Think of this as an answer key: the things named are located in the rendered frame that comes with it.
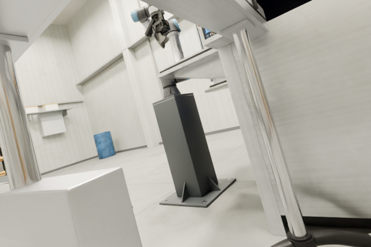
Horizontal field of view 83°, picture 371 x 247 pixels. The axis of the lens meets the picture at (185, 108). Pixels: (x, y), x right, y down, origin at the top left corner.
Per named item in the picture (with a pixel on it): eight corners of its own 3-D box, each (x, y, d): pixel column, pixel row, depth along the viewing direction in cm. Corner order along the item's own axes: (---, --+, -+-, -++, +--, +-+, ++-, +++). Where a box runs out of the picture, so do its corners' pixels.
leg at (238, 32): (321, 246, 68) (254, 24, 72) (321, 266, 61) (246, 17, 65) (291, 242, 73) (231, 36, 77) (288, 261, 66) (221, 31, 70)
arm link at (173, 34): (178, 85, 177) (163, 27, 186) (195, 80, 175) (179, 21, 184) (174, 81, 165) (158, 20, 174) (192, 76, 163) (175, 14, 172)
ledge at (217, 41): (245, 36, 89) (244, 32, 89) (234, 30, 78) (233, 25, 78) (217, 49, 96) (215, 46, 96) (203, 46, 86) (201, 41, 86)
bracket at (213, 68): (235, 76, 107) (228, 53, 108) (233, 76, 104) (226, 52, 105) (183, 96, 126) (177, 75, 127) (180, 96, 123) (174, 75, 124)
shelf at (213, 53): (269, 57, 151) (268, 54, 151) (234, 43, 94) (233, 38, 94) (212, 79, 178) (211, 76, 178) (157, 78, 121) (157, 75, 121)
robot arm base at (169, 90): (160, 101, 171) (157, 89, 172) (172, 99, 183) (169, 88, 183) (173, 96, 162) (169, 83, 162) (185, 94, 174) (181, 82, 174)
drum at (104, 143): (119, 153, 808) (113, 129, 813) (104, 159, 758) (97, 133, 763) (110, 155, 848) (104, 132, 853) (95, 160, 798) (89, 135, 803)
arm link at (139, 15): (151, 30, 187) (127, 6, 139) (162, 26, 185) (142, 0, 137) (154, 42, 187) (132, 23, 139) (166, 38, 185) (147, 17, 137)
